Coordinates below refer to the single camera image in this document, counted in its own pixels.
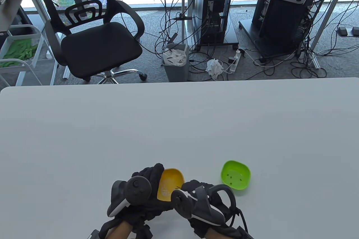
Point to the person's right hand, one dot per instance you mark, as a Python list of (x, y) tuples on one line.
[(216, 226)]

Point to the person's left hand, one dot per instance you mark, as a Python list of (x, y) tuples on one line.
[(154, 174)]

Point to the yellow plastic bowl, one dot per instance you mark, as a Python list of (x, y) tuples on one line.
[(174, 177)]

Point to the pile of pale mung beans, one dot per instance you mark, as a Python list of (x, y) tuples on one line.
[(165, 191)]

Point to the green small dish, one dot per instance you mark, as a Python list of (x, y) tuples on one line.
[(238, 166)]

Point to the person's left forearm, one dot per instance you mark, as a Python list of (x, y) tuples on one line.
[(119, 229)]

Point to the person's right forearm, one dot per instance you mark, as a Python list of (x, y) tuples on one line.
[(214, 234)]

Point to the black right hand controller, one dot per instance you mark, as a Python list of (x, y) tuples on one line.
[(202, 211)]

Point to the black hand controller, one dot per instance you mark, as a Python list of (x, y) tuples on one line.
[(137, 190), (202, 211)]

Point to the black left hand controller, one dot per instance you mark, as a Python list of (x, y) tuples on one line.
[(137, 190)]

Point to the grey trash bin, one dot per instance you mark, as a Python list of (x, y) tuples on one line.
[(175, 72)]

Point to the crumpled white paper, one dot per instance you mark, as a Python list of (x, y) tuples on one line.
[(214, 66)]

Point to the black mesh office chair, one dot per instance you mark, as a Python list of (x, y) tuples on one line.
[(98, 48)]

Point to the white power strip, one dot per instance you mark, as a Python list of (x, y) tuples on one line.
[(235, 61)]

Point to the black wheeled platform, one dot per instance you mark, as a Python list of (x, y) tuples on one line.
[(249, 33), (231, 37)]

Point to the black computer tower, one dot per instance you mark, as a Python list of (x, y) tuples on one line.
[(214, 12), (283, 26), (259, 12)]

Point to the heap of green pods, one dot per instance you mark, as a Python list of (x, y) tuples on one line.
[(19, 50)]

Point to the white utility trolley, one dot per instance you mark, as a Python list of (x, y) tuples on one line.
[(23, 36)]

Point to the grey side cabinet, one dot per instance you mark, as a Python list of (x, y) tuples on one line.
[(11, 12)]

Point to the black foot pedal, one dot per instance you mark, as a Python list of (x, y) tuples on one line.
[(355, 31), (342, 31)]

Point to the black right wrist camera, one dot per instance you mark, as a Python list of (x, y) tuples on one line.
[(245, 233)]

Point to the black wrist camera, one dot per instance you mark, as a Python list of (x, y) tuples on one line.
[(245, 233), (96, 233)]

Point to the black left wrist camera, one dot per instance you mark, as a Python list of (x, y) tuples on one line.
[(96, 233)]

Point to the silver aluminium frame leg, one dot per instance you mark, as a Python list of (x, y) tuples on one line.
[(328, 14)]

